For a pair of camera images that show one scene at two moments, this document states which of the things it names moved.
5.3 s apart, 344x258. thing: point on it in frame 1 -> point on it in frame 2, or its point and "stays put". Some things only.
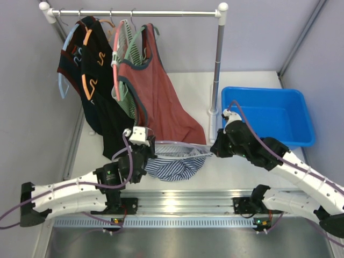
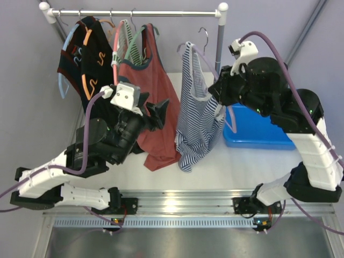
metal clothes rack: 46,11 stays put
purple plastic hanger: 175,149 -> 208,57
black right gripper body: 226,148 -> 234,89
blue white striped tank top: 172,163 -> 200,120
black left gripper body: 150,150 -> 147,114
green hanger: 123,93 stays put
